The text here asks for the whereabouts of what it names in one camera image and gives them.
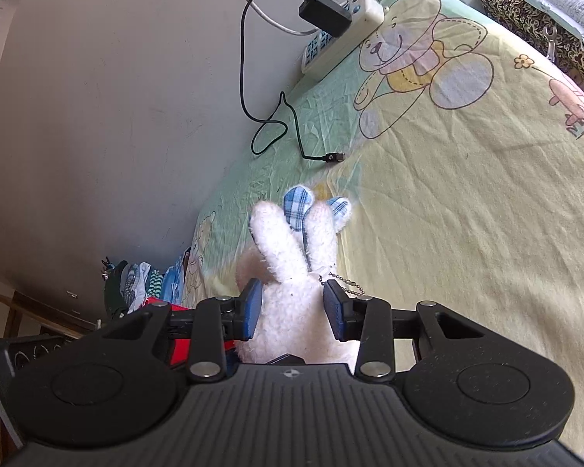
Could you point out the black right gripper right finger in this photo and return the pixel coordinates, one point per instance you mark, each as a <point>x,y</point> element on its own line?
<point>376,325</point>

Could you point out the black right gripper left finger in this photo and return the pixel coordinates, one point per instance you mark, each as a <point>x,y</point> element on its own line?
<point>131,344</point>

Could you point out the white rabbit plush toy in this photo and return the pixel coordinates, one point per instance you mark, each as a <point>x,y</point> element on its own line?
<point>293,257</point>

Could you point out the red fabric storage box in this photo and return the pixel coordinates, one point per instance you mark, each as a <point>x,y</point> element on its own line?
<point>175,348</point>

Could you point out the pile of patterned clothes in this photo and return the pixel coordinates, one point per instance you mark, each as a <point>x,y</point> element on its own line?
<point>131,286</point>

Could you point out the cartoon bear bed sheet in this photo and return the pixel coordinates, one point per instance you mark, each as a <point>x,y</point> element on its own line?
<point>461,149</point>

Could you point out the black device with dials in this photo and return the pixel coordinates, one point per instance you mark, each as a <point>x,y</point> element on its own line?
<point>15,354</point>

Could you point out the white power strip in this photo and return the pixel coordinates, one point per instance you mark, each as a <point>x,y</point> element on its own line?
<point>324,52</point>

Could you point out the black power adapter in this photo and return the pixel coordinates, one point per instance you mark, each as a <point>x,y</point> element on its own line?
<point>326,15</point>

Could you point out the metal clip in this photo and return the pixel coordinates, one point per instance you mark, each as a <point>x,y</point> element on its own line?
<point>551,34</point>

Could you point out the floral brown table cloth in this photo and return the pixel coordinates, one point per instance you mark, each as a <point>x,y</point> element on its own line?
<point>528,23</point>

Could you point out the wooden chair frame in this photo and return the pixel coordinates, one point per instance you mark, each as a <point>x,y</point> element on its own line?
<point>47,316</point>

